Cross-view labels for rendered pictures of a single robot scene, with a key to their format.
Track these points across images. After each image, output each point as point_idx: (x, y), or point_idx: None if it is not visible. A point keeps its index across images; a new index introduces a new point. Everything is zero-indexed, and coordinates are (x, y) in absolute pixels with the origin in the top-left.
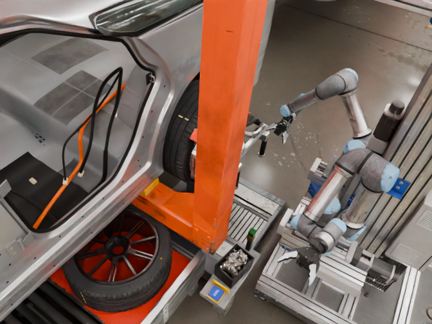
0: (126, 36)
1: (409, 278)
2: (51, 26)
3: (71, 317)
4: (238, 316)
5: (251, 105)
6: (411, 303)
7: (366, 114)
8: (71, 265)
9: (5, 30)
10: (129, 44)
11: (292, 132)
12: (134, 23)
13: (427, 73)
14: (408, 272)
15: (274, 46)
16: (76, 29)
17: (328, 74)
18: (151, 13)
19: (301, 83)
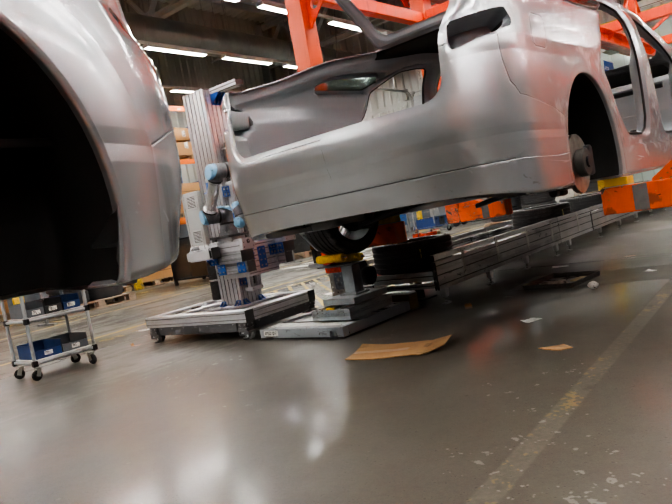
0: (366, 91)
1: (196, 309)
2: (394, 72)
3: (455, 289)
4: None
5: (236, 387)
6: (207, 305)
7: (29, 416)
8: (437, 234)
9: (407, 68)
10: (367, 97)
11: (193, 377)
12: (361, 85)
13: (218, 123)
14: (193, 310)
15: (38, 503)
16: (386, 78)
17: None
18: (352, 84)
19: (88, 432)
